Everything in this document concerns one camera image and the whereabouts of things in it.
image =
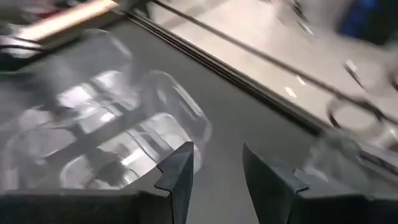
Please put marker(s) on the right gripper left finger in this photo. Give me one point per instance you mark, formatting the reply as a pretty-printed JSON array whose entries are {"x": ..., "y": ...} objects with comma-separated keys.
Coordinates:
[{"x": 178, "y": 174}]

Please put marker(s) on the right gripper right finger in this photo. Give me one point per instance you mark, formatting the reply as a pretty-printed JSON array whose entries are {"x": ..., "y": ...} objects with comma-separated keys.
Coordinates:
[{"x": 267, "y": 186}]

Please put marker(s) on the wooden base board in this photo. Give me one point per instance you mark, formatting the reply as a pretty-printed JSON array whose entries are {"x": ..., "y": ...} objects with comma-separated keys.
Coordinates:
[{"x": 68, "y": 18}]

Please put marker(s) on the dark blue object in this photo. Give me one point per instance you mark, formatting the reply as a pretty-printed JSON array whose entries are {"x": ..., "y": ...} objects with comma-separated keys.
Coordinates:
[{"x": 367, "y": 18}]

